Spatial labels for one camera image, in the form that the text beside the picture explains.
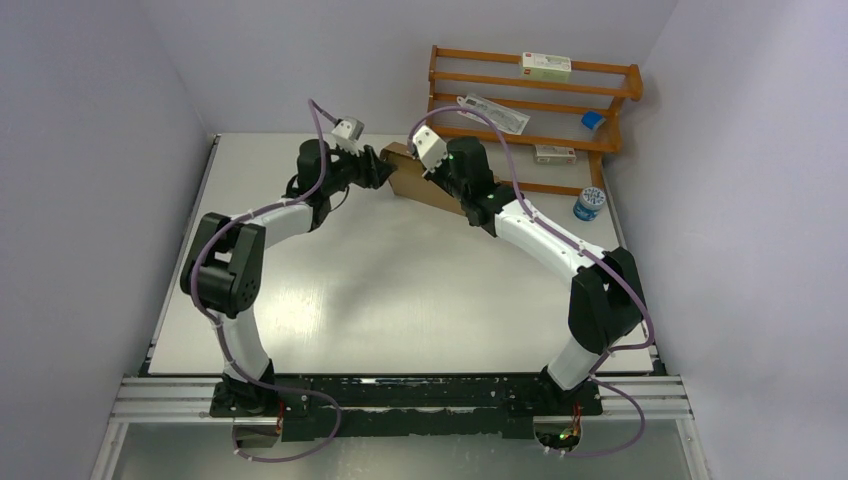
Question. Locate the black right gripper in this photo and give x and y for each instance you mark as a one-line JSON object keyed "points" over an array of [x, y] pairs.
{"points": [[436, 175]]}

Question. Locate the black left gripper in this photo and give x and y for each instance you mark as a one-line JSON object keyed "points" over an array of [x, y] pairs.
{"points": [[373, 172]]}

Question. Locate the brown cardboard box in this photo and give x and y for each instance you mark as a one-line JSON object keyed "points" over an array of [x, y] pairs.
{"points": [[407, 180]]}

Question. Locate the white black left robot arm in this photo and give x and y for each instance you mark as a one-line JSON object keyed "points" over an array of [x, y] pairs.
{"points": [[223, 270]]}

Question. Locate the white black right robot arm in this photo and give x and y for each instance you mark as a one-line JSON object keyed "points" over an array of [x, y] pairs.
{"points": [[605, 302]]}

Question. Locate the small grey-white box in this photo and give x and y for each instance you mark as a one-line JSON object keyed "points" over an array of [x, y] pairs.
{"points": [[554, 155]]}

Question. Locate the green white box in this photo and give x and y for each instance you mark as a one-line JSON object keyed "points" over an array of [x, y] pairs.
{"points": [[545, 67]]}

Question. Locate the flat white packet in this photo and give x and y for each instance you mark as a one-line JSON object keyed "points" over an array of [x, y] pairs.
{"points": [[481, 110]]}

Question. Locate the orange wooden shelf rack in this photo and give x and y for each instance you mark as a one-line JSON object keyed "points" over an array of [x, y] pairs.
{"points": [[555, 109]]}

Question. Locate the blue white round jar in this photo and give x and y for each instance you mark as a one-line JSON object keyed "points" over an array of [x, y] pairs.
{"points": [[589, 203]]}

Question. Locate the small blue block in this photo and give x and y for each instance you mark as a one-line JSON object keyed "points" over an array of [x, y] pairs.
{"points": [[593, 120]]}

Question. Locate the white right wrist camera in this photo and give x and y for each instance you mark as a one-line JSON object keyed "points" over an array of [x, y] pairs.
{"points": [[430, 149]]}

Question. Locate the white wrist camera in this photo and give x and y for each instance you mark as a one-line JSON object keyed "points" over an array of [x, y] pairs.
{"points": [[430, 149], [347, 133]]}

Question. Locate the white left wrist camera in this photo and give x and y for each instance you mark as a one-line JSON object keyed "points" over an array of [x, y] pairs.
{"points": [[347, 133]]}

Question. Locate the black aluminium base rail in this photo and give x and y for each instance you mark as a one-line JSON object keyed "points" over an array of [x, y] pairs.
{"points": [[512, 406]]}

